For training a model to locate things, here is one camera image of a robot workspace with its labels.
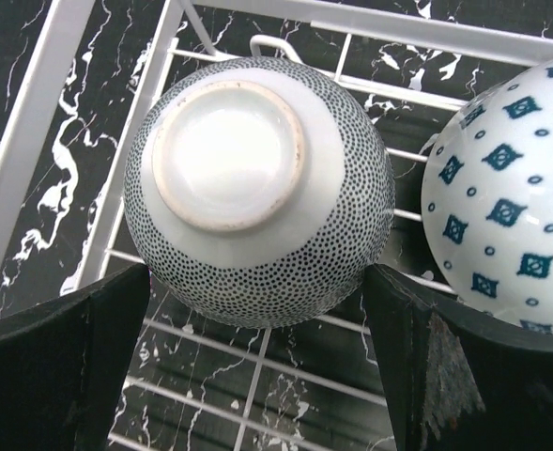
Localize blue patterned bowl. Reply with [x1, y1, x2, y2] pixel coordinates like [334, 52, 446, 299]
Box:
[421, 60, 553, 335]

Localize grey red-rimmed patterned bowl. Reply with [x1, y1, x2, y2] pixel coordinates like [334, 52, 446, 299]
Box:
[124, 56, 395, 328]

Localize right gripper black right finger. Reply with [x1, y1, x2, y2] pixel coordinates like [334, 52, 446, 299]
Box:
[362, 264, 553, 450]

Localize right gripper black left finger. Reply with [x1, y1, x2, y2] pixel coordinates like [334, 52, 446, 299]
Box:
[0, 263, 150, 450]

